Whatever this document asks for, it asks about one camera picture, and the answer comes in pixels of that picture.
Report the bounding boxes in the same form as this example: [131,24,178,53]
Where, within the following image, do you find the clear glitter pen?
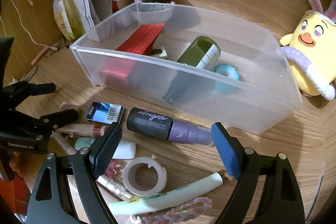
[97,175,135,201]

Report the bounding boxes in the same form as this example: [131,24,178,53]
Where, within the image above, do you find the black purple spray bottle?
[126,107,213,147]

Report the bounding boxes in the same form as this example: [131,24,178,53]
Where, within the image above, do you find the white string cord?
[4,0,59,51]

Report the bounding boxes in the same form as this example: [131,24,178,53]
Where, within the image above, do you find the pale green cream tube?
[108,172,223,215]

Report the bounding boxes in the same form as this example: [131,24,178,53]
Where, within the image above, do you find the folded white paper leaflets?
[53,0,112,42]

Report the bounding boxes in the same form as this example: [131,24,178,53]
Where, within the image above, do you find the blue staples box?
[85,102,123,124]

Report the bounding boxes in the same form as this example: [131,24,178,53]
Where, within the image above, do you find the green glass bottle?
[163,36,221,105]

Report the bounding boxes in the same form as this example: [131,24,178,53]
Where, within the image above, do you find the pink white braided bracelet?
[129,195,214,224]

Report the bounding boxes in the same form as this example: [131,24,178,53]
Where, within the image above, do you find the yellow-green spray bottle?
[59,0,84,41]

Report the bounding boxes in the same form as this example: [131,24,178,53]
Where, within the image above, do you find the white tape roll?
[121,157,167,197]

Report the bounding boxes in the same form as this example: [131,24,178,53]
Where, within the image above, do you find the yellow chick bunny plush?
[280,0,335,101]

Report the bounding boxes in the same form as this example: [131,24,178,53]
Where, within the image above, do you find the pink lip gloss tube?
[56,123,107,138]

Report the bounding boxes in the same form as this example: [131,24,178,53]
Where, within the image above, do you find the white bowl of trinkets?
[130,2,175,25]

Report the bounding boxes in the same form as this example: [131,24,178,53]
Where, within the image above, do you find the clear plastic storage bin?
[71,3,302,133]

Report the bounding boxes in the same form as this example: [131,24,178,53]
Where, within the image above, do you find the blue tape roll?
[214,63,240,95]

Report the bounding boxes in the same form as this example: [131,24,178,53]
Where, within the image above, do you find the person's left hand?
[1,148,23,182]

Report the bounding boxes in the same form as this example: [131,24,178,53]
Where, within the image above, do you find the mahjong tile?
[150,47,168,60]

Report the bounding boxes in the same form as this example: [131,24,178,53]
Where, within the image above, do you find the red zip pouch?
[98,23,165,88]

